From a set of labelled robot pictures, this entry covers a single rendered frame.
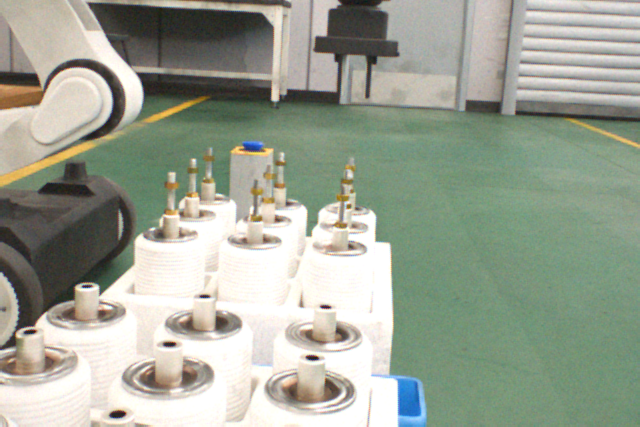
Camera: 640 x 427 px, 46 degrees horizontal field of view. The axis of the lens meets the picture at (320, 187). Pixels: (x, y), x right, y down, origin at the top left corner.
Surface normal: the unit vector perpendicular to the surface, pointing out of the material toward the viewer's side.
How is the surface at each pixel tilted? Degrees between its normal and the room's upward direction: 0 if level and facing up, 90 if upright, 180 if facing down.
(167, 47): 90
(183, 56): 90
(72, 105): 90
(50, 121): 90
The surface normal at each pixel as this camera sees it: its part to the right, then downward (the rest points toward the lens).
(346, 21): -0.12, 0.19
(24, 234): 0.75, -0.64
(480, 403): 0.06, -0.98
